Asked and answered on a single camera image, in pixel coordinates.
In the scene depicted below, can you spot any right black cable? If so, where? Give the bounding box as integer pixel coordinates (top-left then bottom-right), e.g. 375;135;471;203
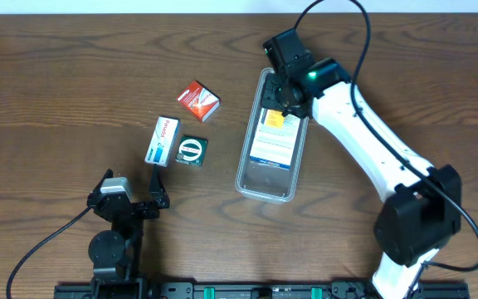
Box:
293;0;478;273

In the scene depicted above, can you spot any white Panadol box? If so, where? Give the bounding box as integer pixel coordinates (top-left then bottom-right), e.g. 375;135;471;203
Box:
144;116;180;167

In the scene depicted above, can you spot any clear plastic container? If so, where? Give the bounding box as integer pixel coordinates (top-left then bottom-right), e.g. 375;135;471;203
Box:
236;67;309;204

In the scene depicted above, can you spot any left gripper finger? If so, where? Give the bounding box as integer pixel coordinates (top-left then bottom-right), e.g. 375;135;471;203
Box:
92;169;113;194
149;164;168;203

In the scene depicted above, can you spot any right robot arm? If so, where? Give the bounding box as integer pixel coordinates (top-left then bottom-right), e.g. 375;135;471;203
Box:
261;54;461;298

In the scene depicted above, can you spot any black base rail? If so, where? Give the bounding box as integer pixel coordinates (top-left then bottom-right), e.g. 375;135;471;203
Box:
53;280;471;299

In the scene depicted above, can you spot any blue fever patch box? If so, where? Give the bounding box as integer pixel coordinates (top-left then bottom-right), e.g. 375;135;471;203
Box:
249;108;300;169

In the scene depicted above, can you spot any red Panadol Actifast box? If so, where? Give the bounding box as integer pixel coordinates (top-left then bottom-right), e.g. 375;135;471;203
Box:
177;81;221;122

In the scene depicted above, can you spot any yellow medicine box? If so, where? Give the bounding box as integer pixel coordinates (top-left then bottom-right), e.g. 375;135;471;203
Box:
262;110;285;129

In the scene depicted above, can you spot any green Zam-Buk tin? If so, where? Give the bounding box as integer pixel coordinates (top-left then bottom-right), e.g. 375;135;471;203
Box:
175;135;207;166

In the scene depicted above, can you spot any black cable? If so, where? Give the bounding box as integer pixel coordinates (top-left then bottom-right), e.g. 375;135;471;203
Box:
5;206;94;299
293;0;478;273

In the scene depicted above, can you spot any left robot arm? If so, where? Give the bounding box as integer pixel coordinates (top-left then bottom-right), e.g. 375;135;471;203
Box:
86;166;170;283

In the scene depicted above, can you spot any left black cable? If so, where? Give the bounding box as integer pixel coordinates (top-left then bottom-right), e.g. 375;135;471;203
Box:
5;206;94;299

